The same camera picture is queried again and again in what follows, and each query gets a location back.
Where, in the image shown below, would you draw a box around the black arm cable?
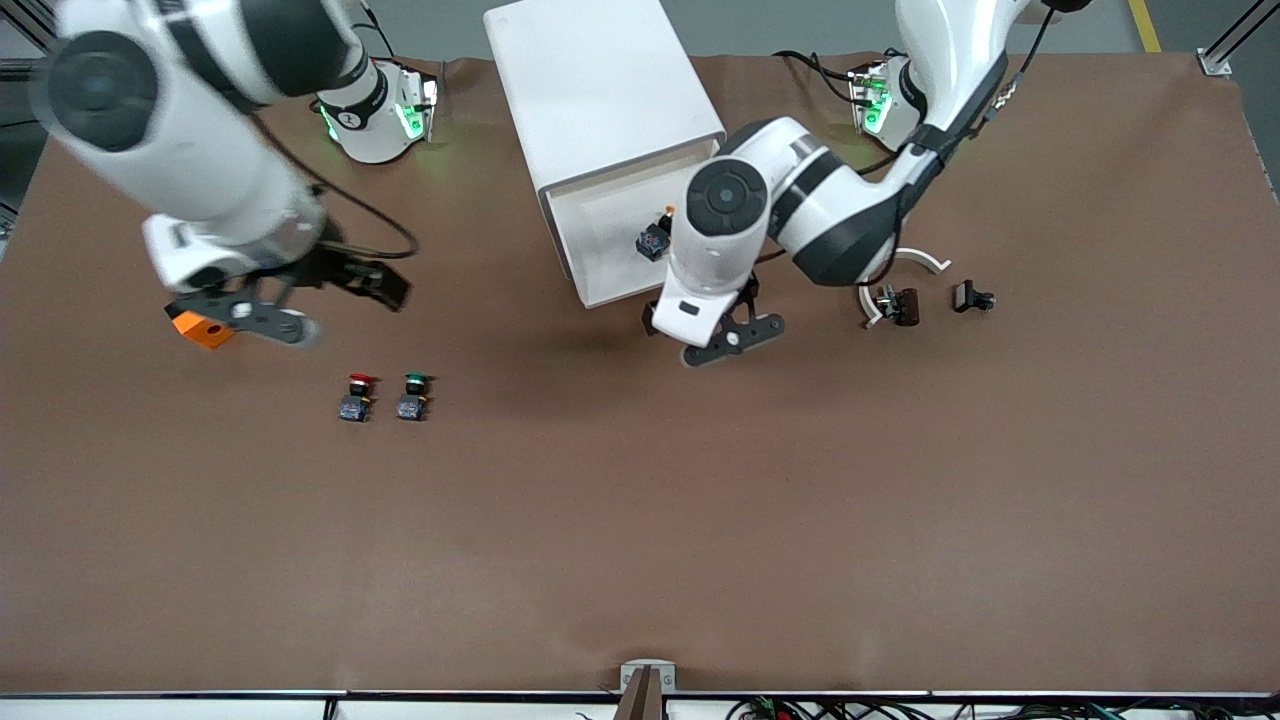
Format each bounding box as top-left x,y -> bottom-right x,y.
880,5 -> 1063,291
250,110 -> 419,261

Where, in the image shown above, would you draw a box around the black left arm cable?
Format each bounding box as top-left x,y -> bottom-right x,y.
880,5 -> 1063,291

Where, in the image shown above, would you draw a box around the red push button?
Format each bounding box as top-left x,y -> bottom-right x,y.
338,373 -> 379,424

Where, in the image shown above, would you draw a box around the grey camera bracket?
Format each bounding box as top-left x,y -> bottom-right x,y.
618,658 -> 678,720

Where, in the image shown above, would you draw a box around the white curved plastic clamp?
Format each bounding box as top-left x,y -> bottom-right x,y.
858,247 -> 951,331

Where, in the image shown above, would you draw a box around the green push button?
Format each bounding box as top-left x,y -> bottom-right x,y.
395,372 -> 434,422

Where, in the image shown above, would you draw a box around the tangled coloured cables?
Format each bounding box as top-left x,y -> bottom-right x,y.
730,695 -> 1280,720

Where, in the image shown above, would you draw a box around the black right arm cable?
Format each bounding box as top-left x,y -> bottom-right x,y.
250,110 -> 419,261

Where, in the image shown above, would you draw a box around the black base power cable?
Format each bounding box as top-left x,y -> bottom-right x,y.
775,50 -> 866,106

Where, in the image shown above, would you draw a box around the yellow push button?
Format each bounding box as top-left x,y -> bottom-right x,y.
636,206 -> 677,263

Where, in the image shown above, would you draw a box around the orange box with hole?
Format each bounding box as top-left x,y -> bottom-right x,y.
170,310 -> 238,351

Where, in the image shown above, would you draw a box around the aluminium frame post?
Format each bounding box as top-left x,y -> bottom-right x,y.
1200,0 -> 1280,79

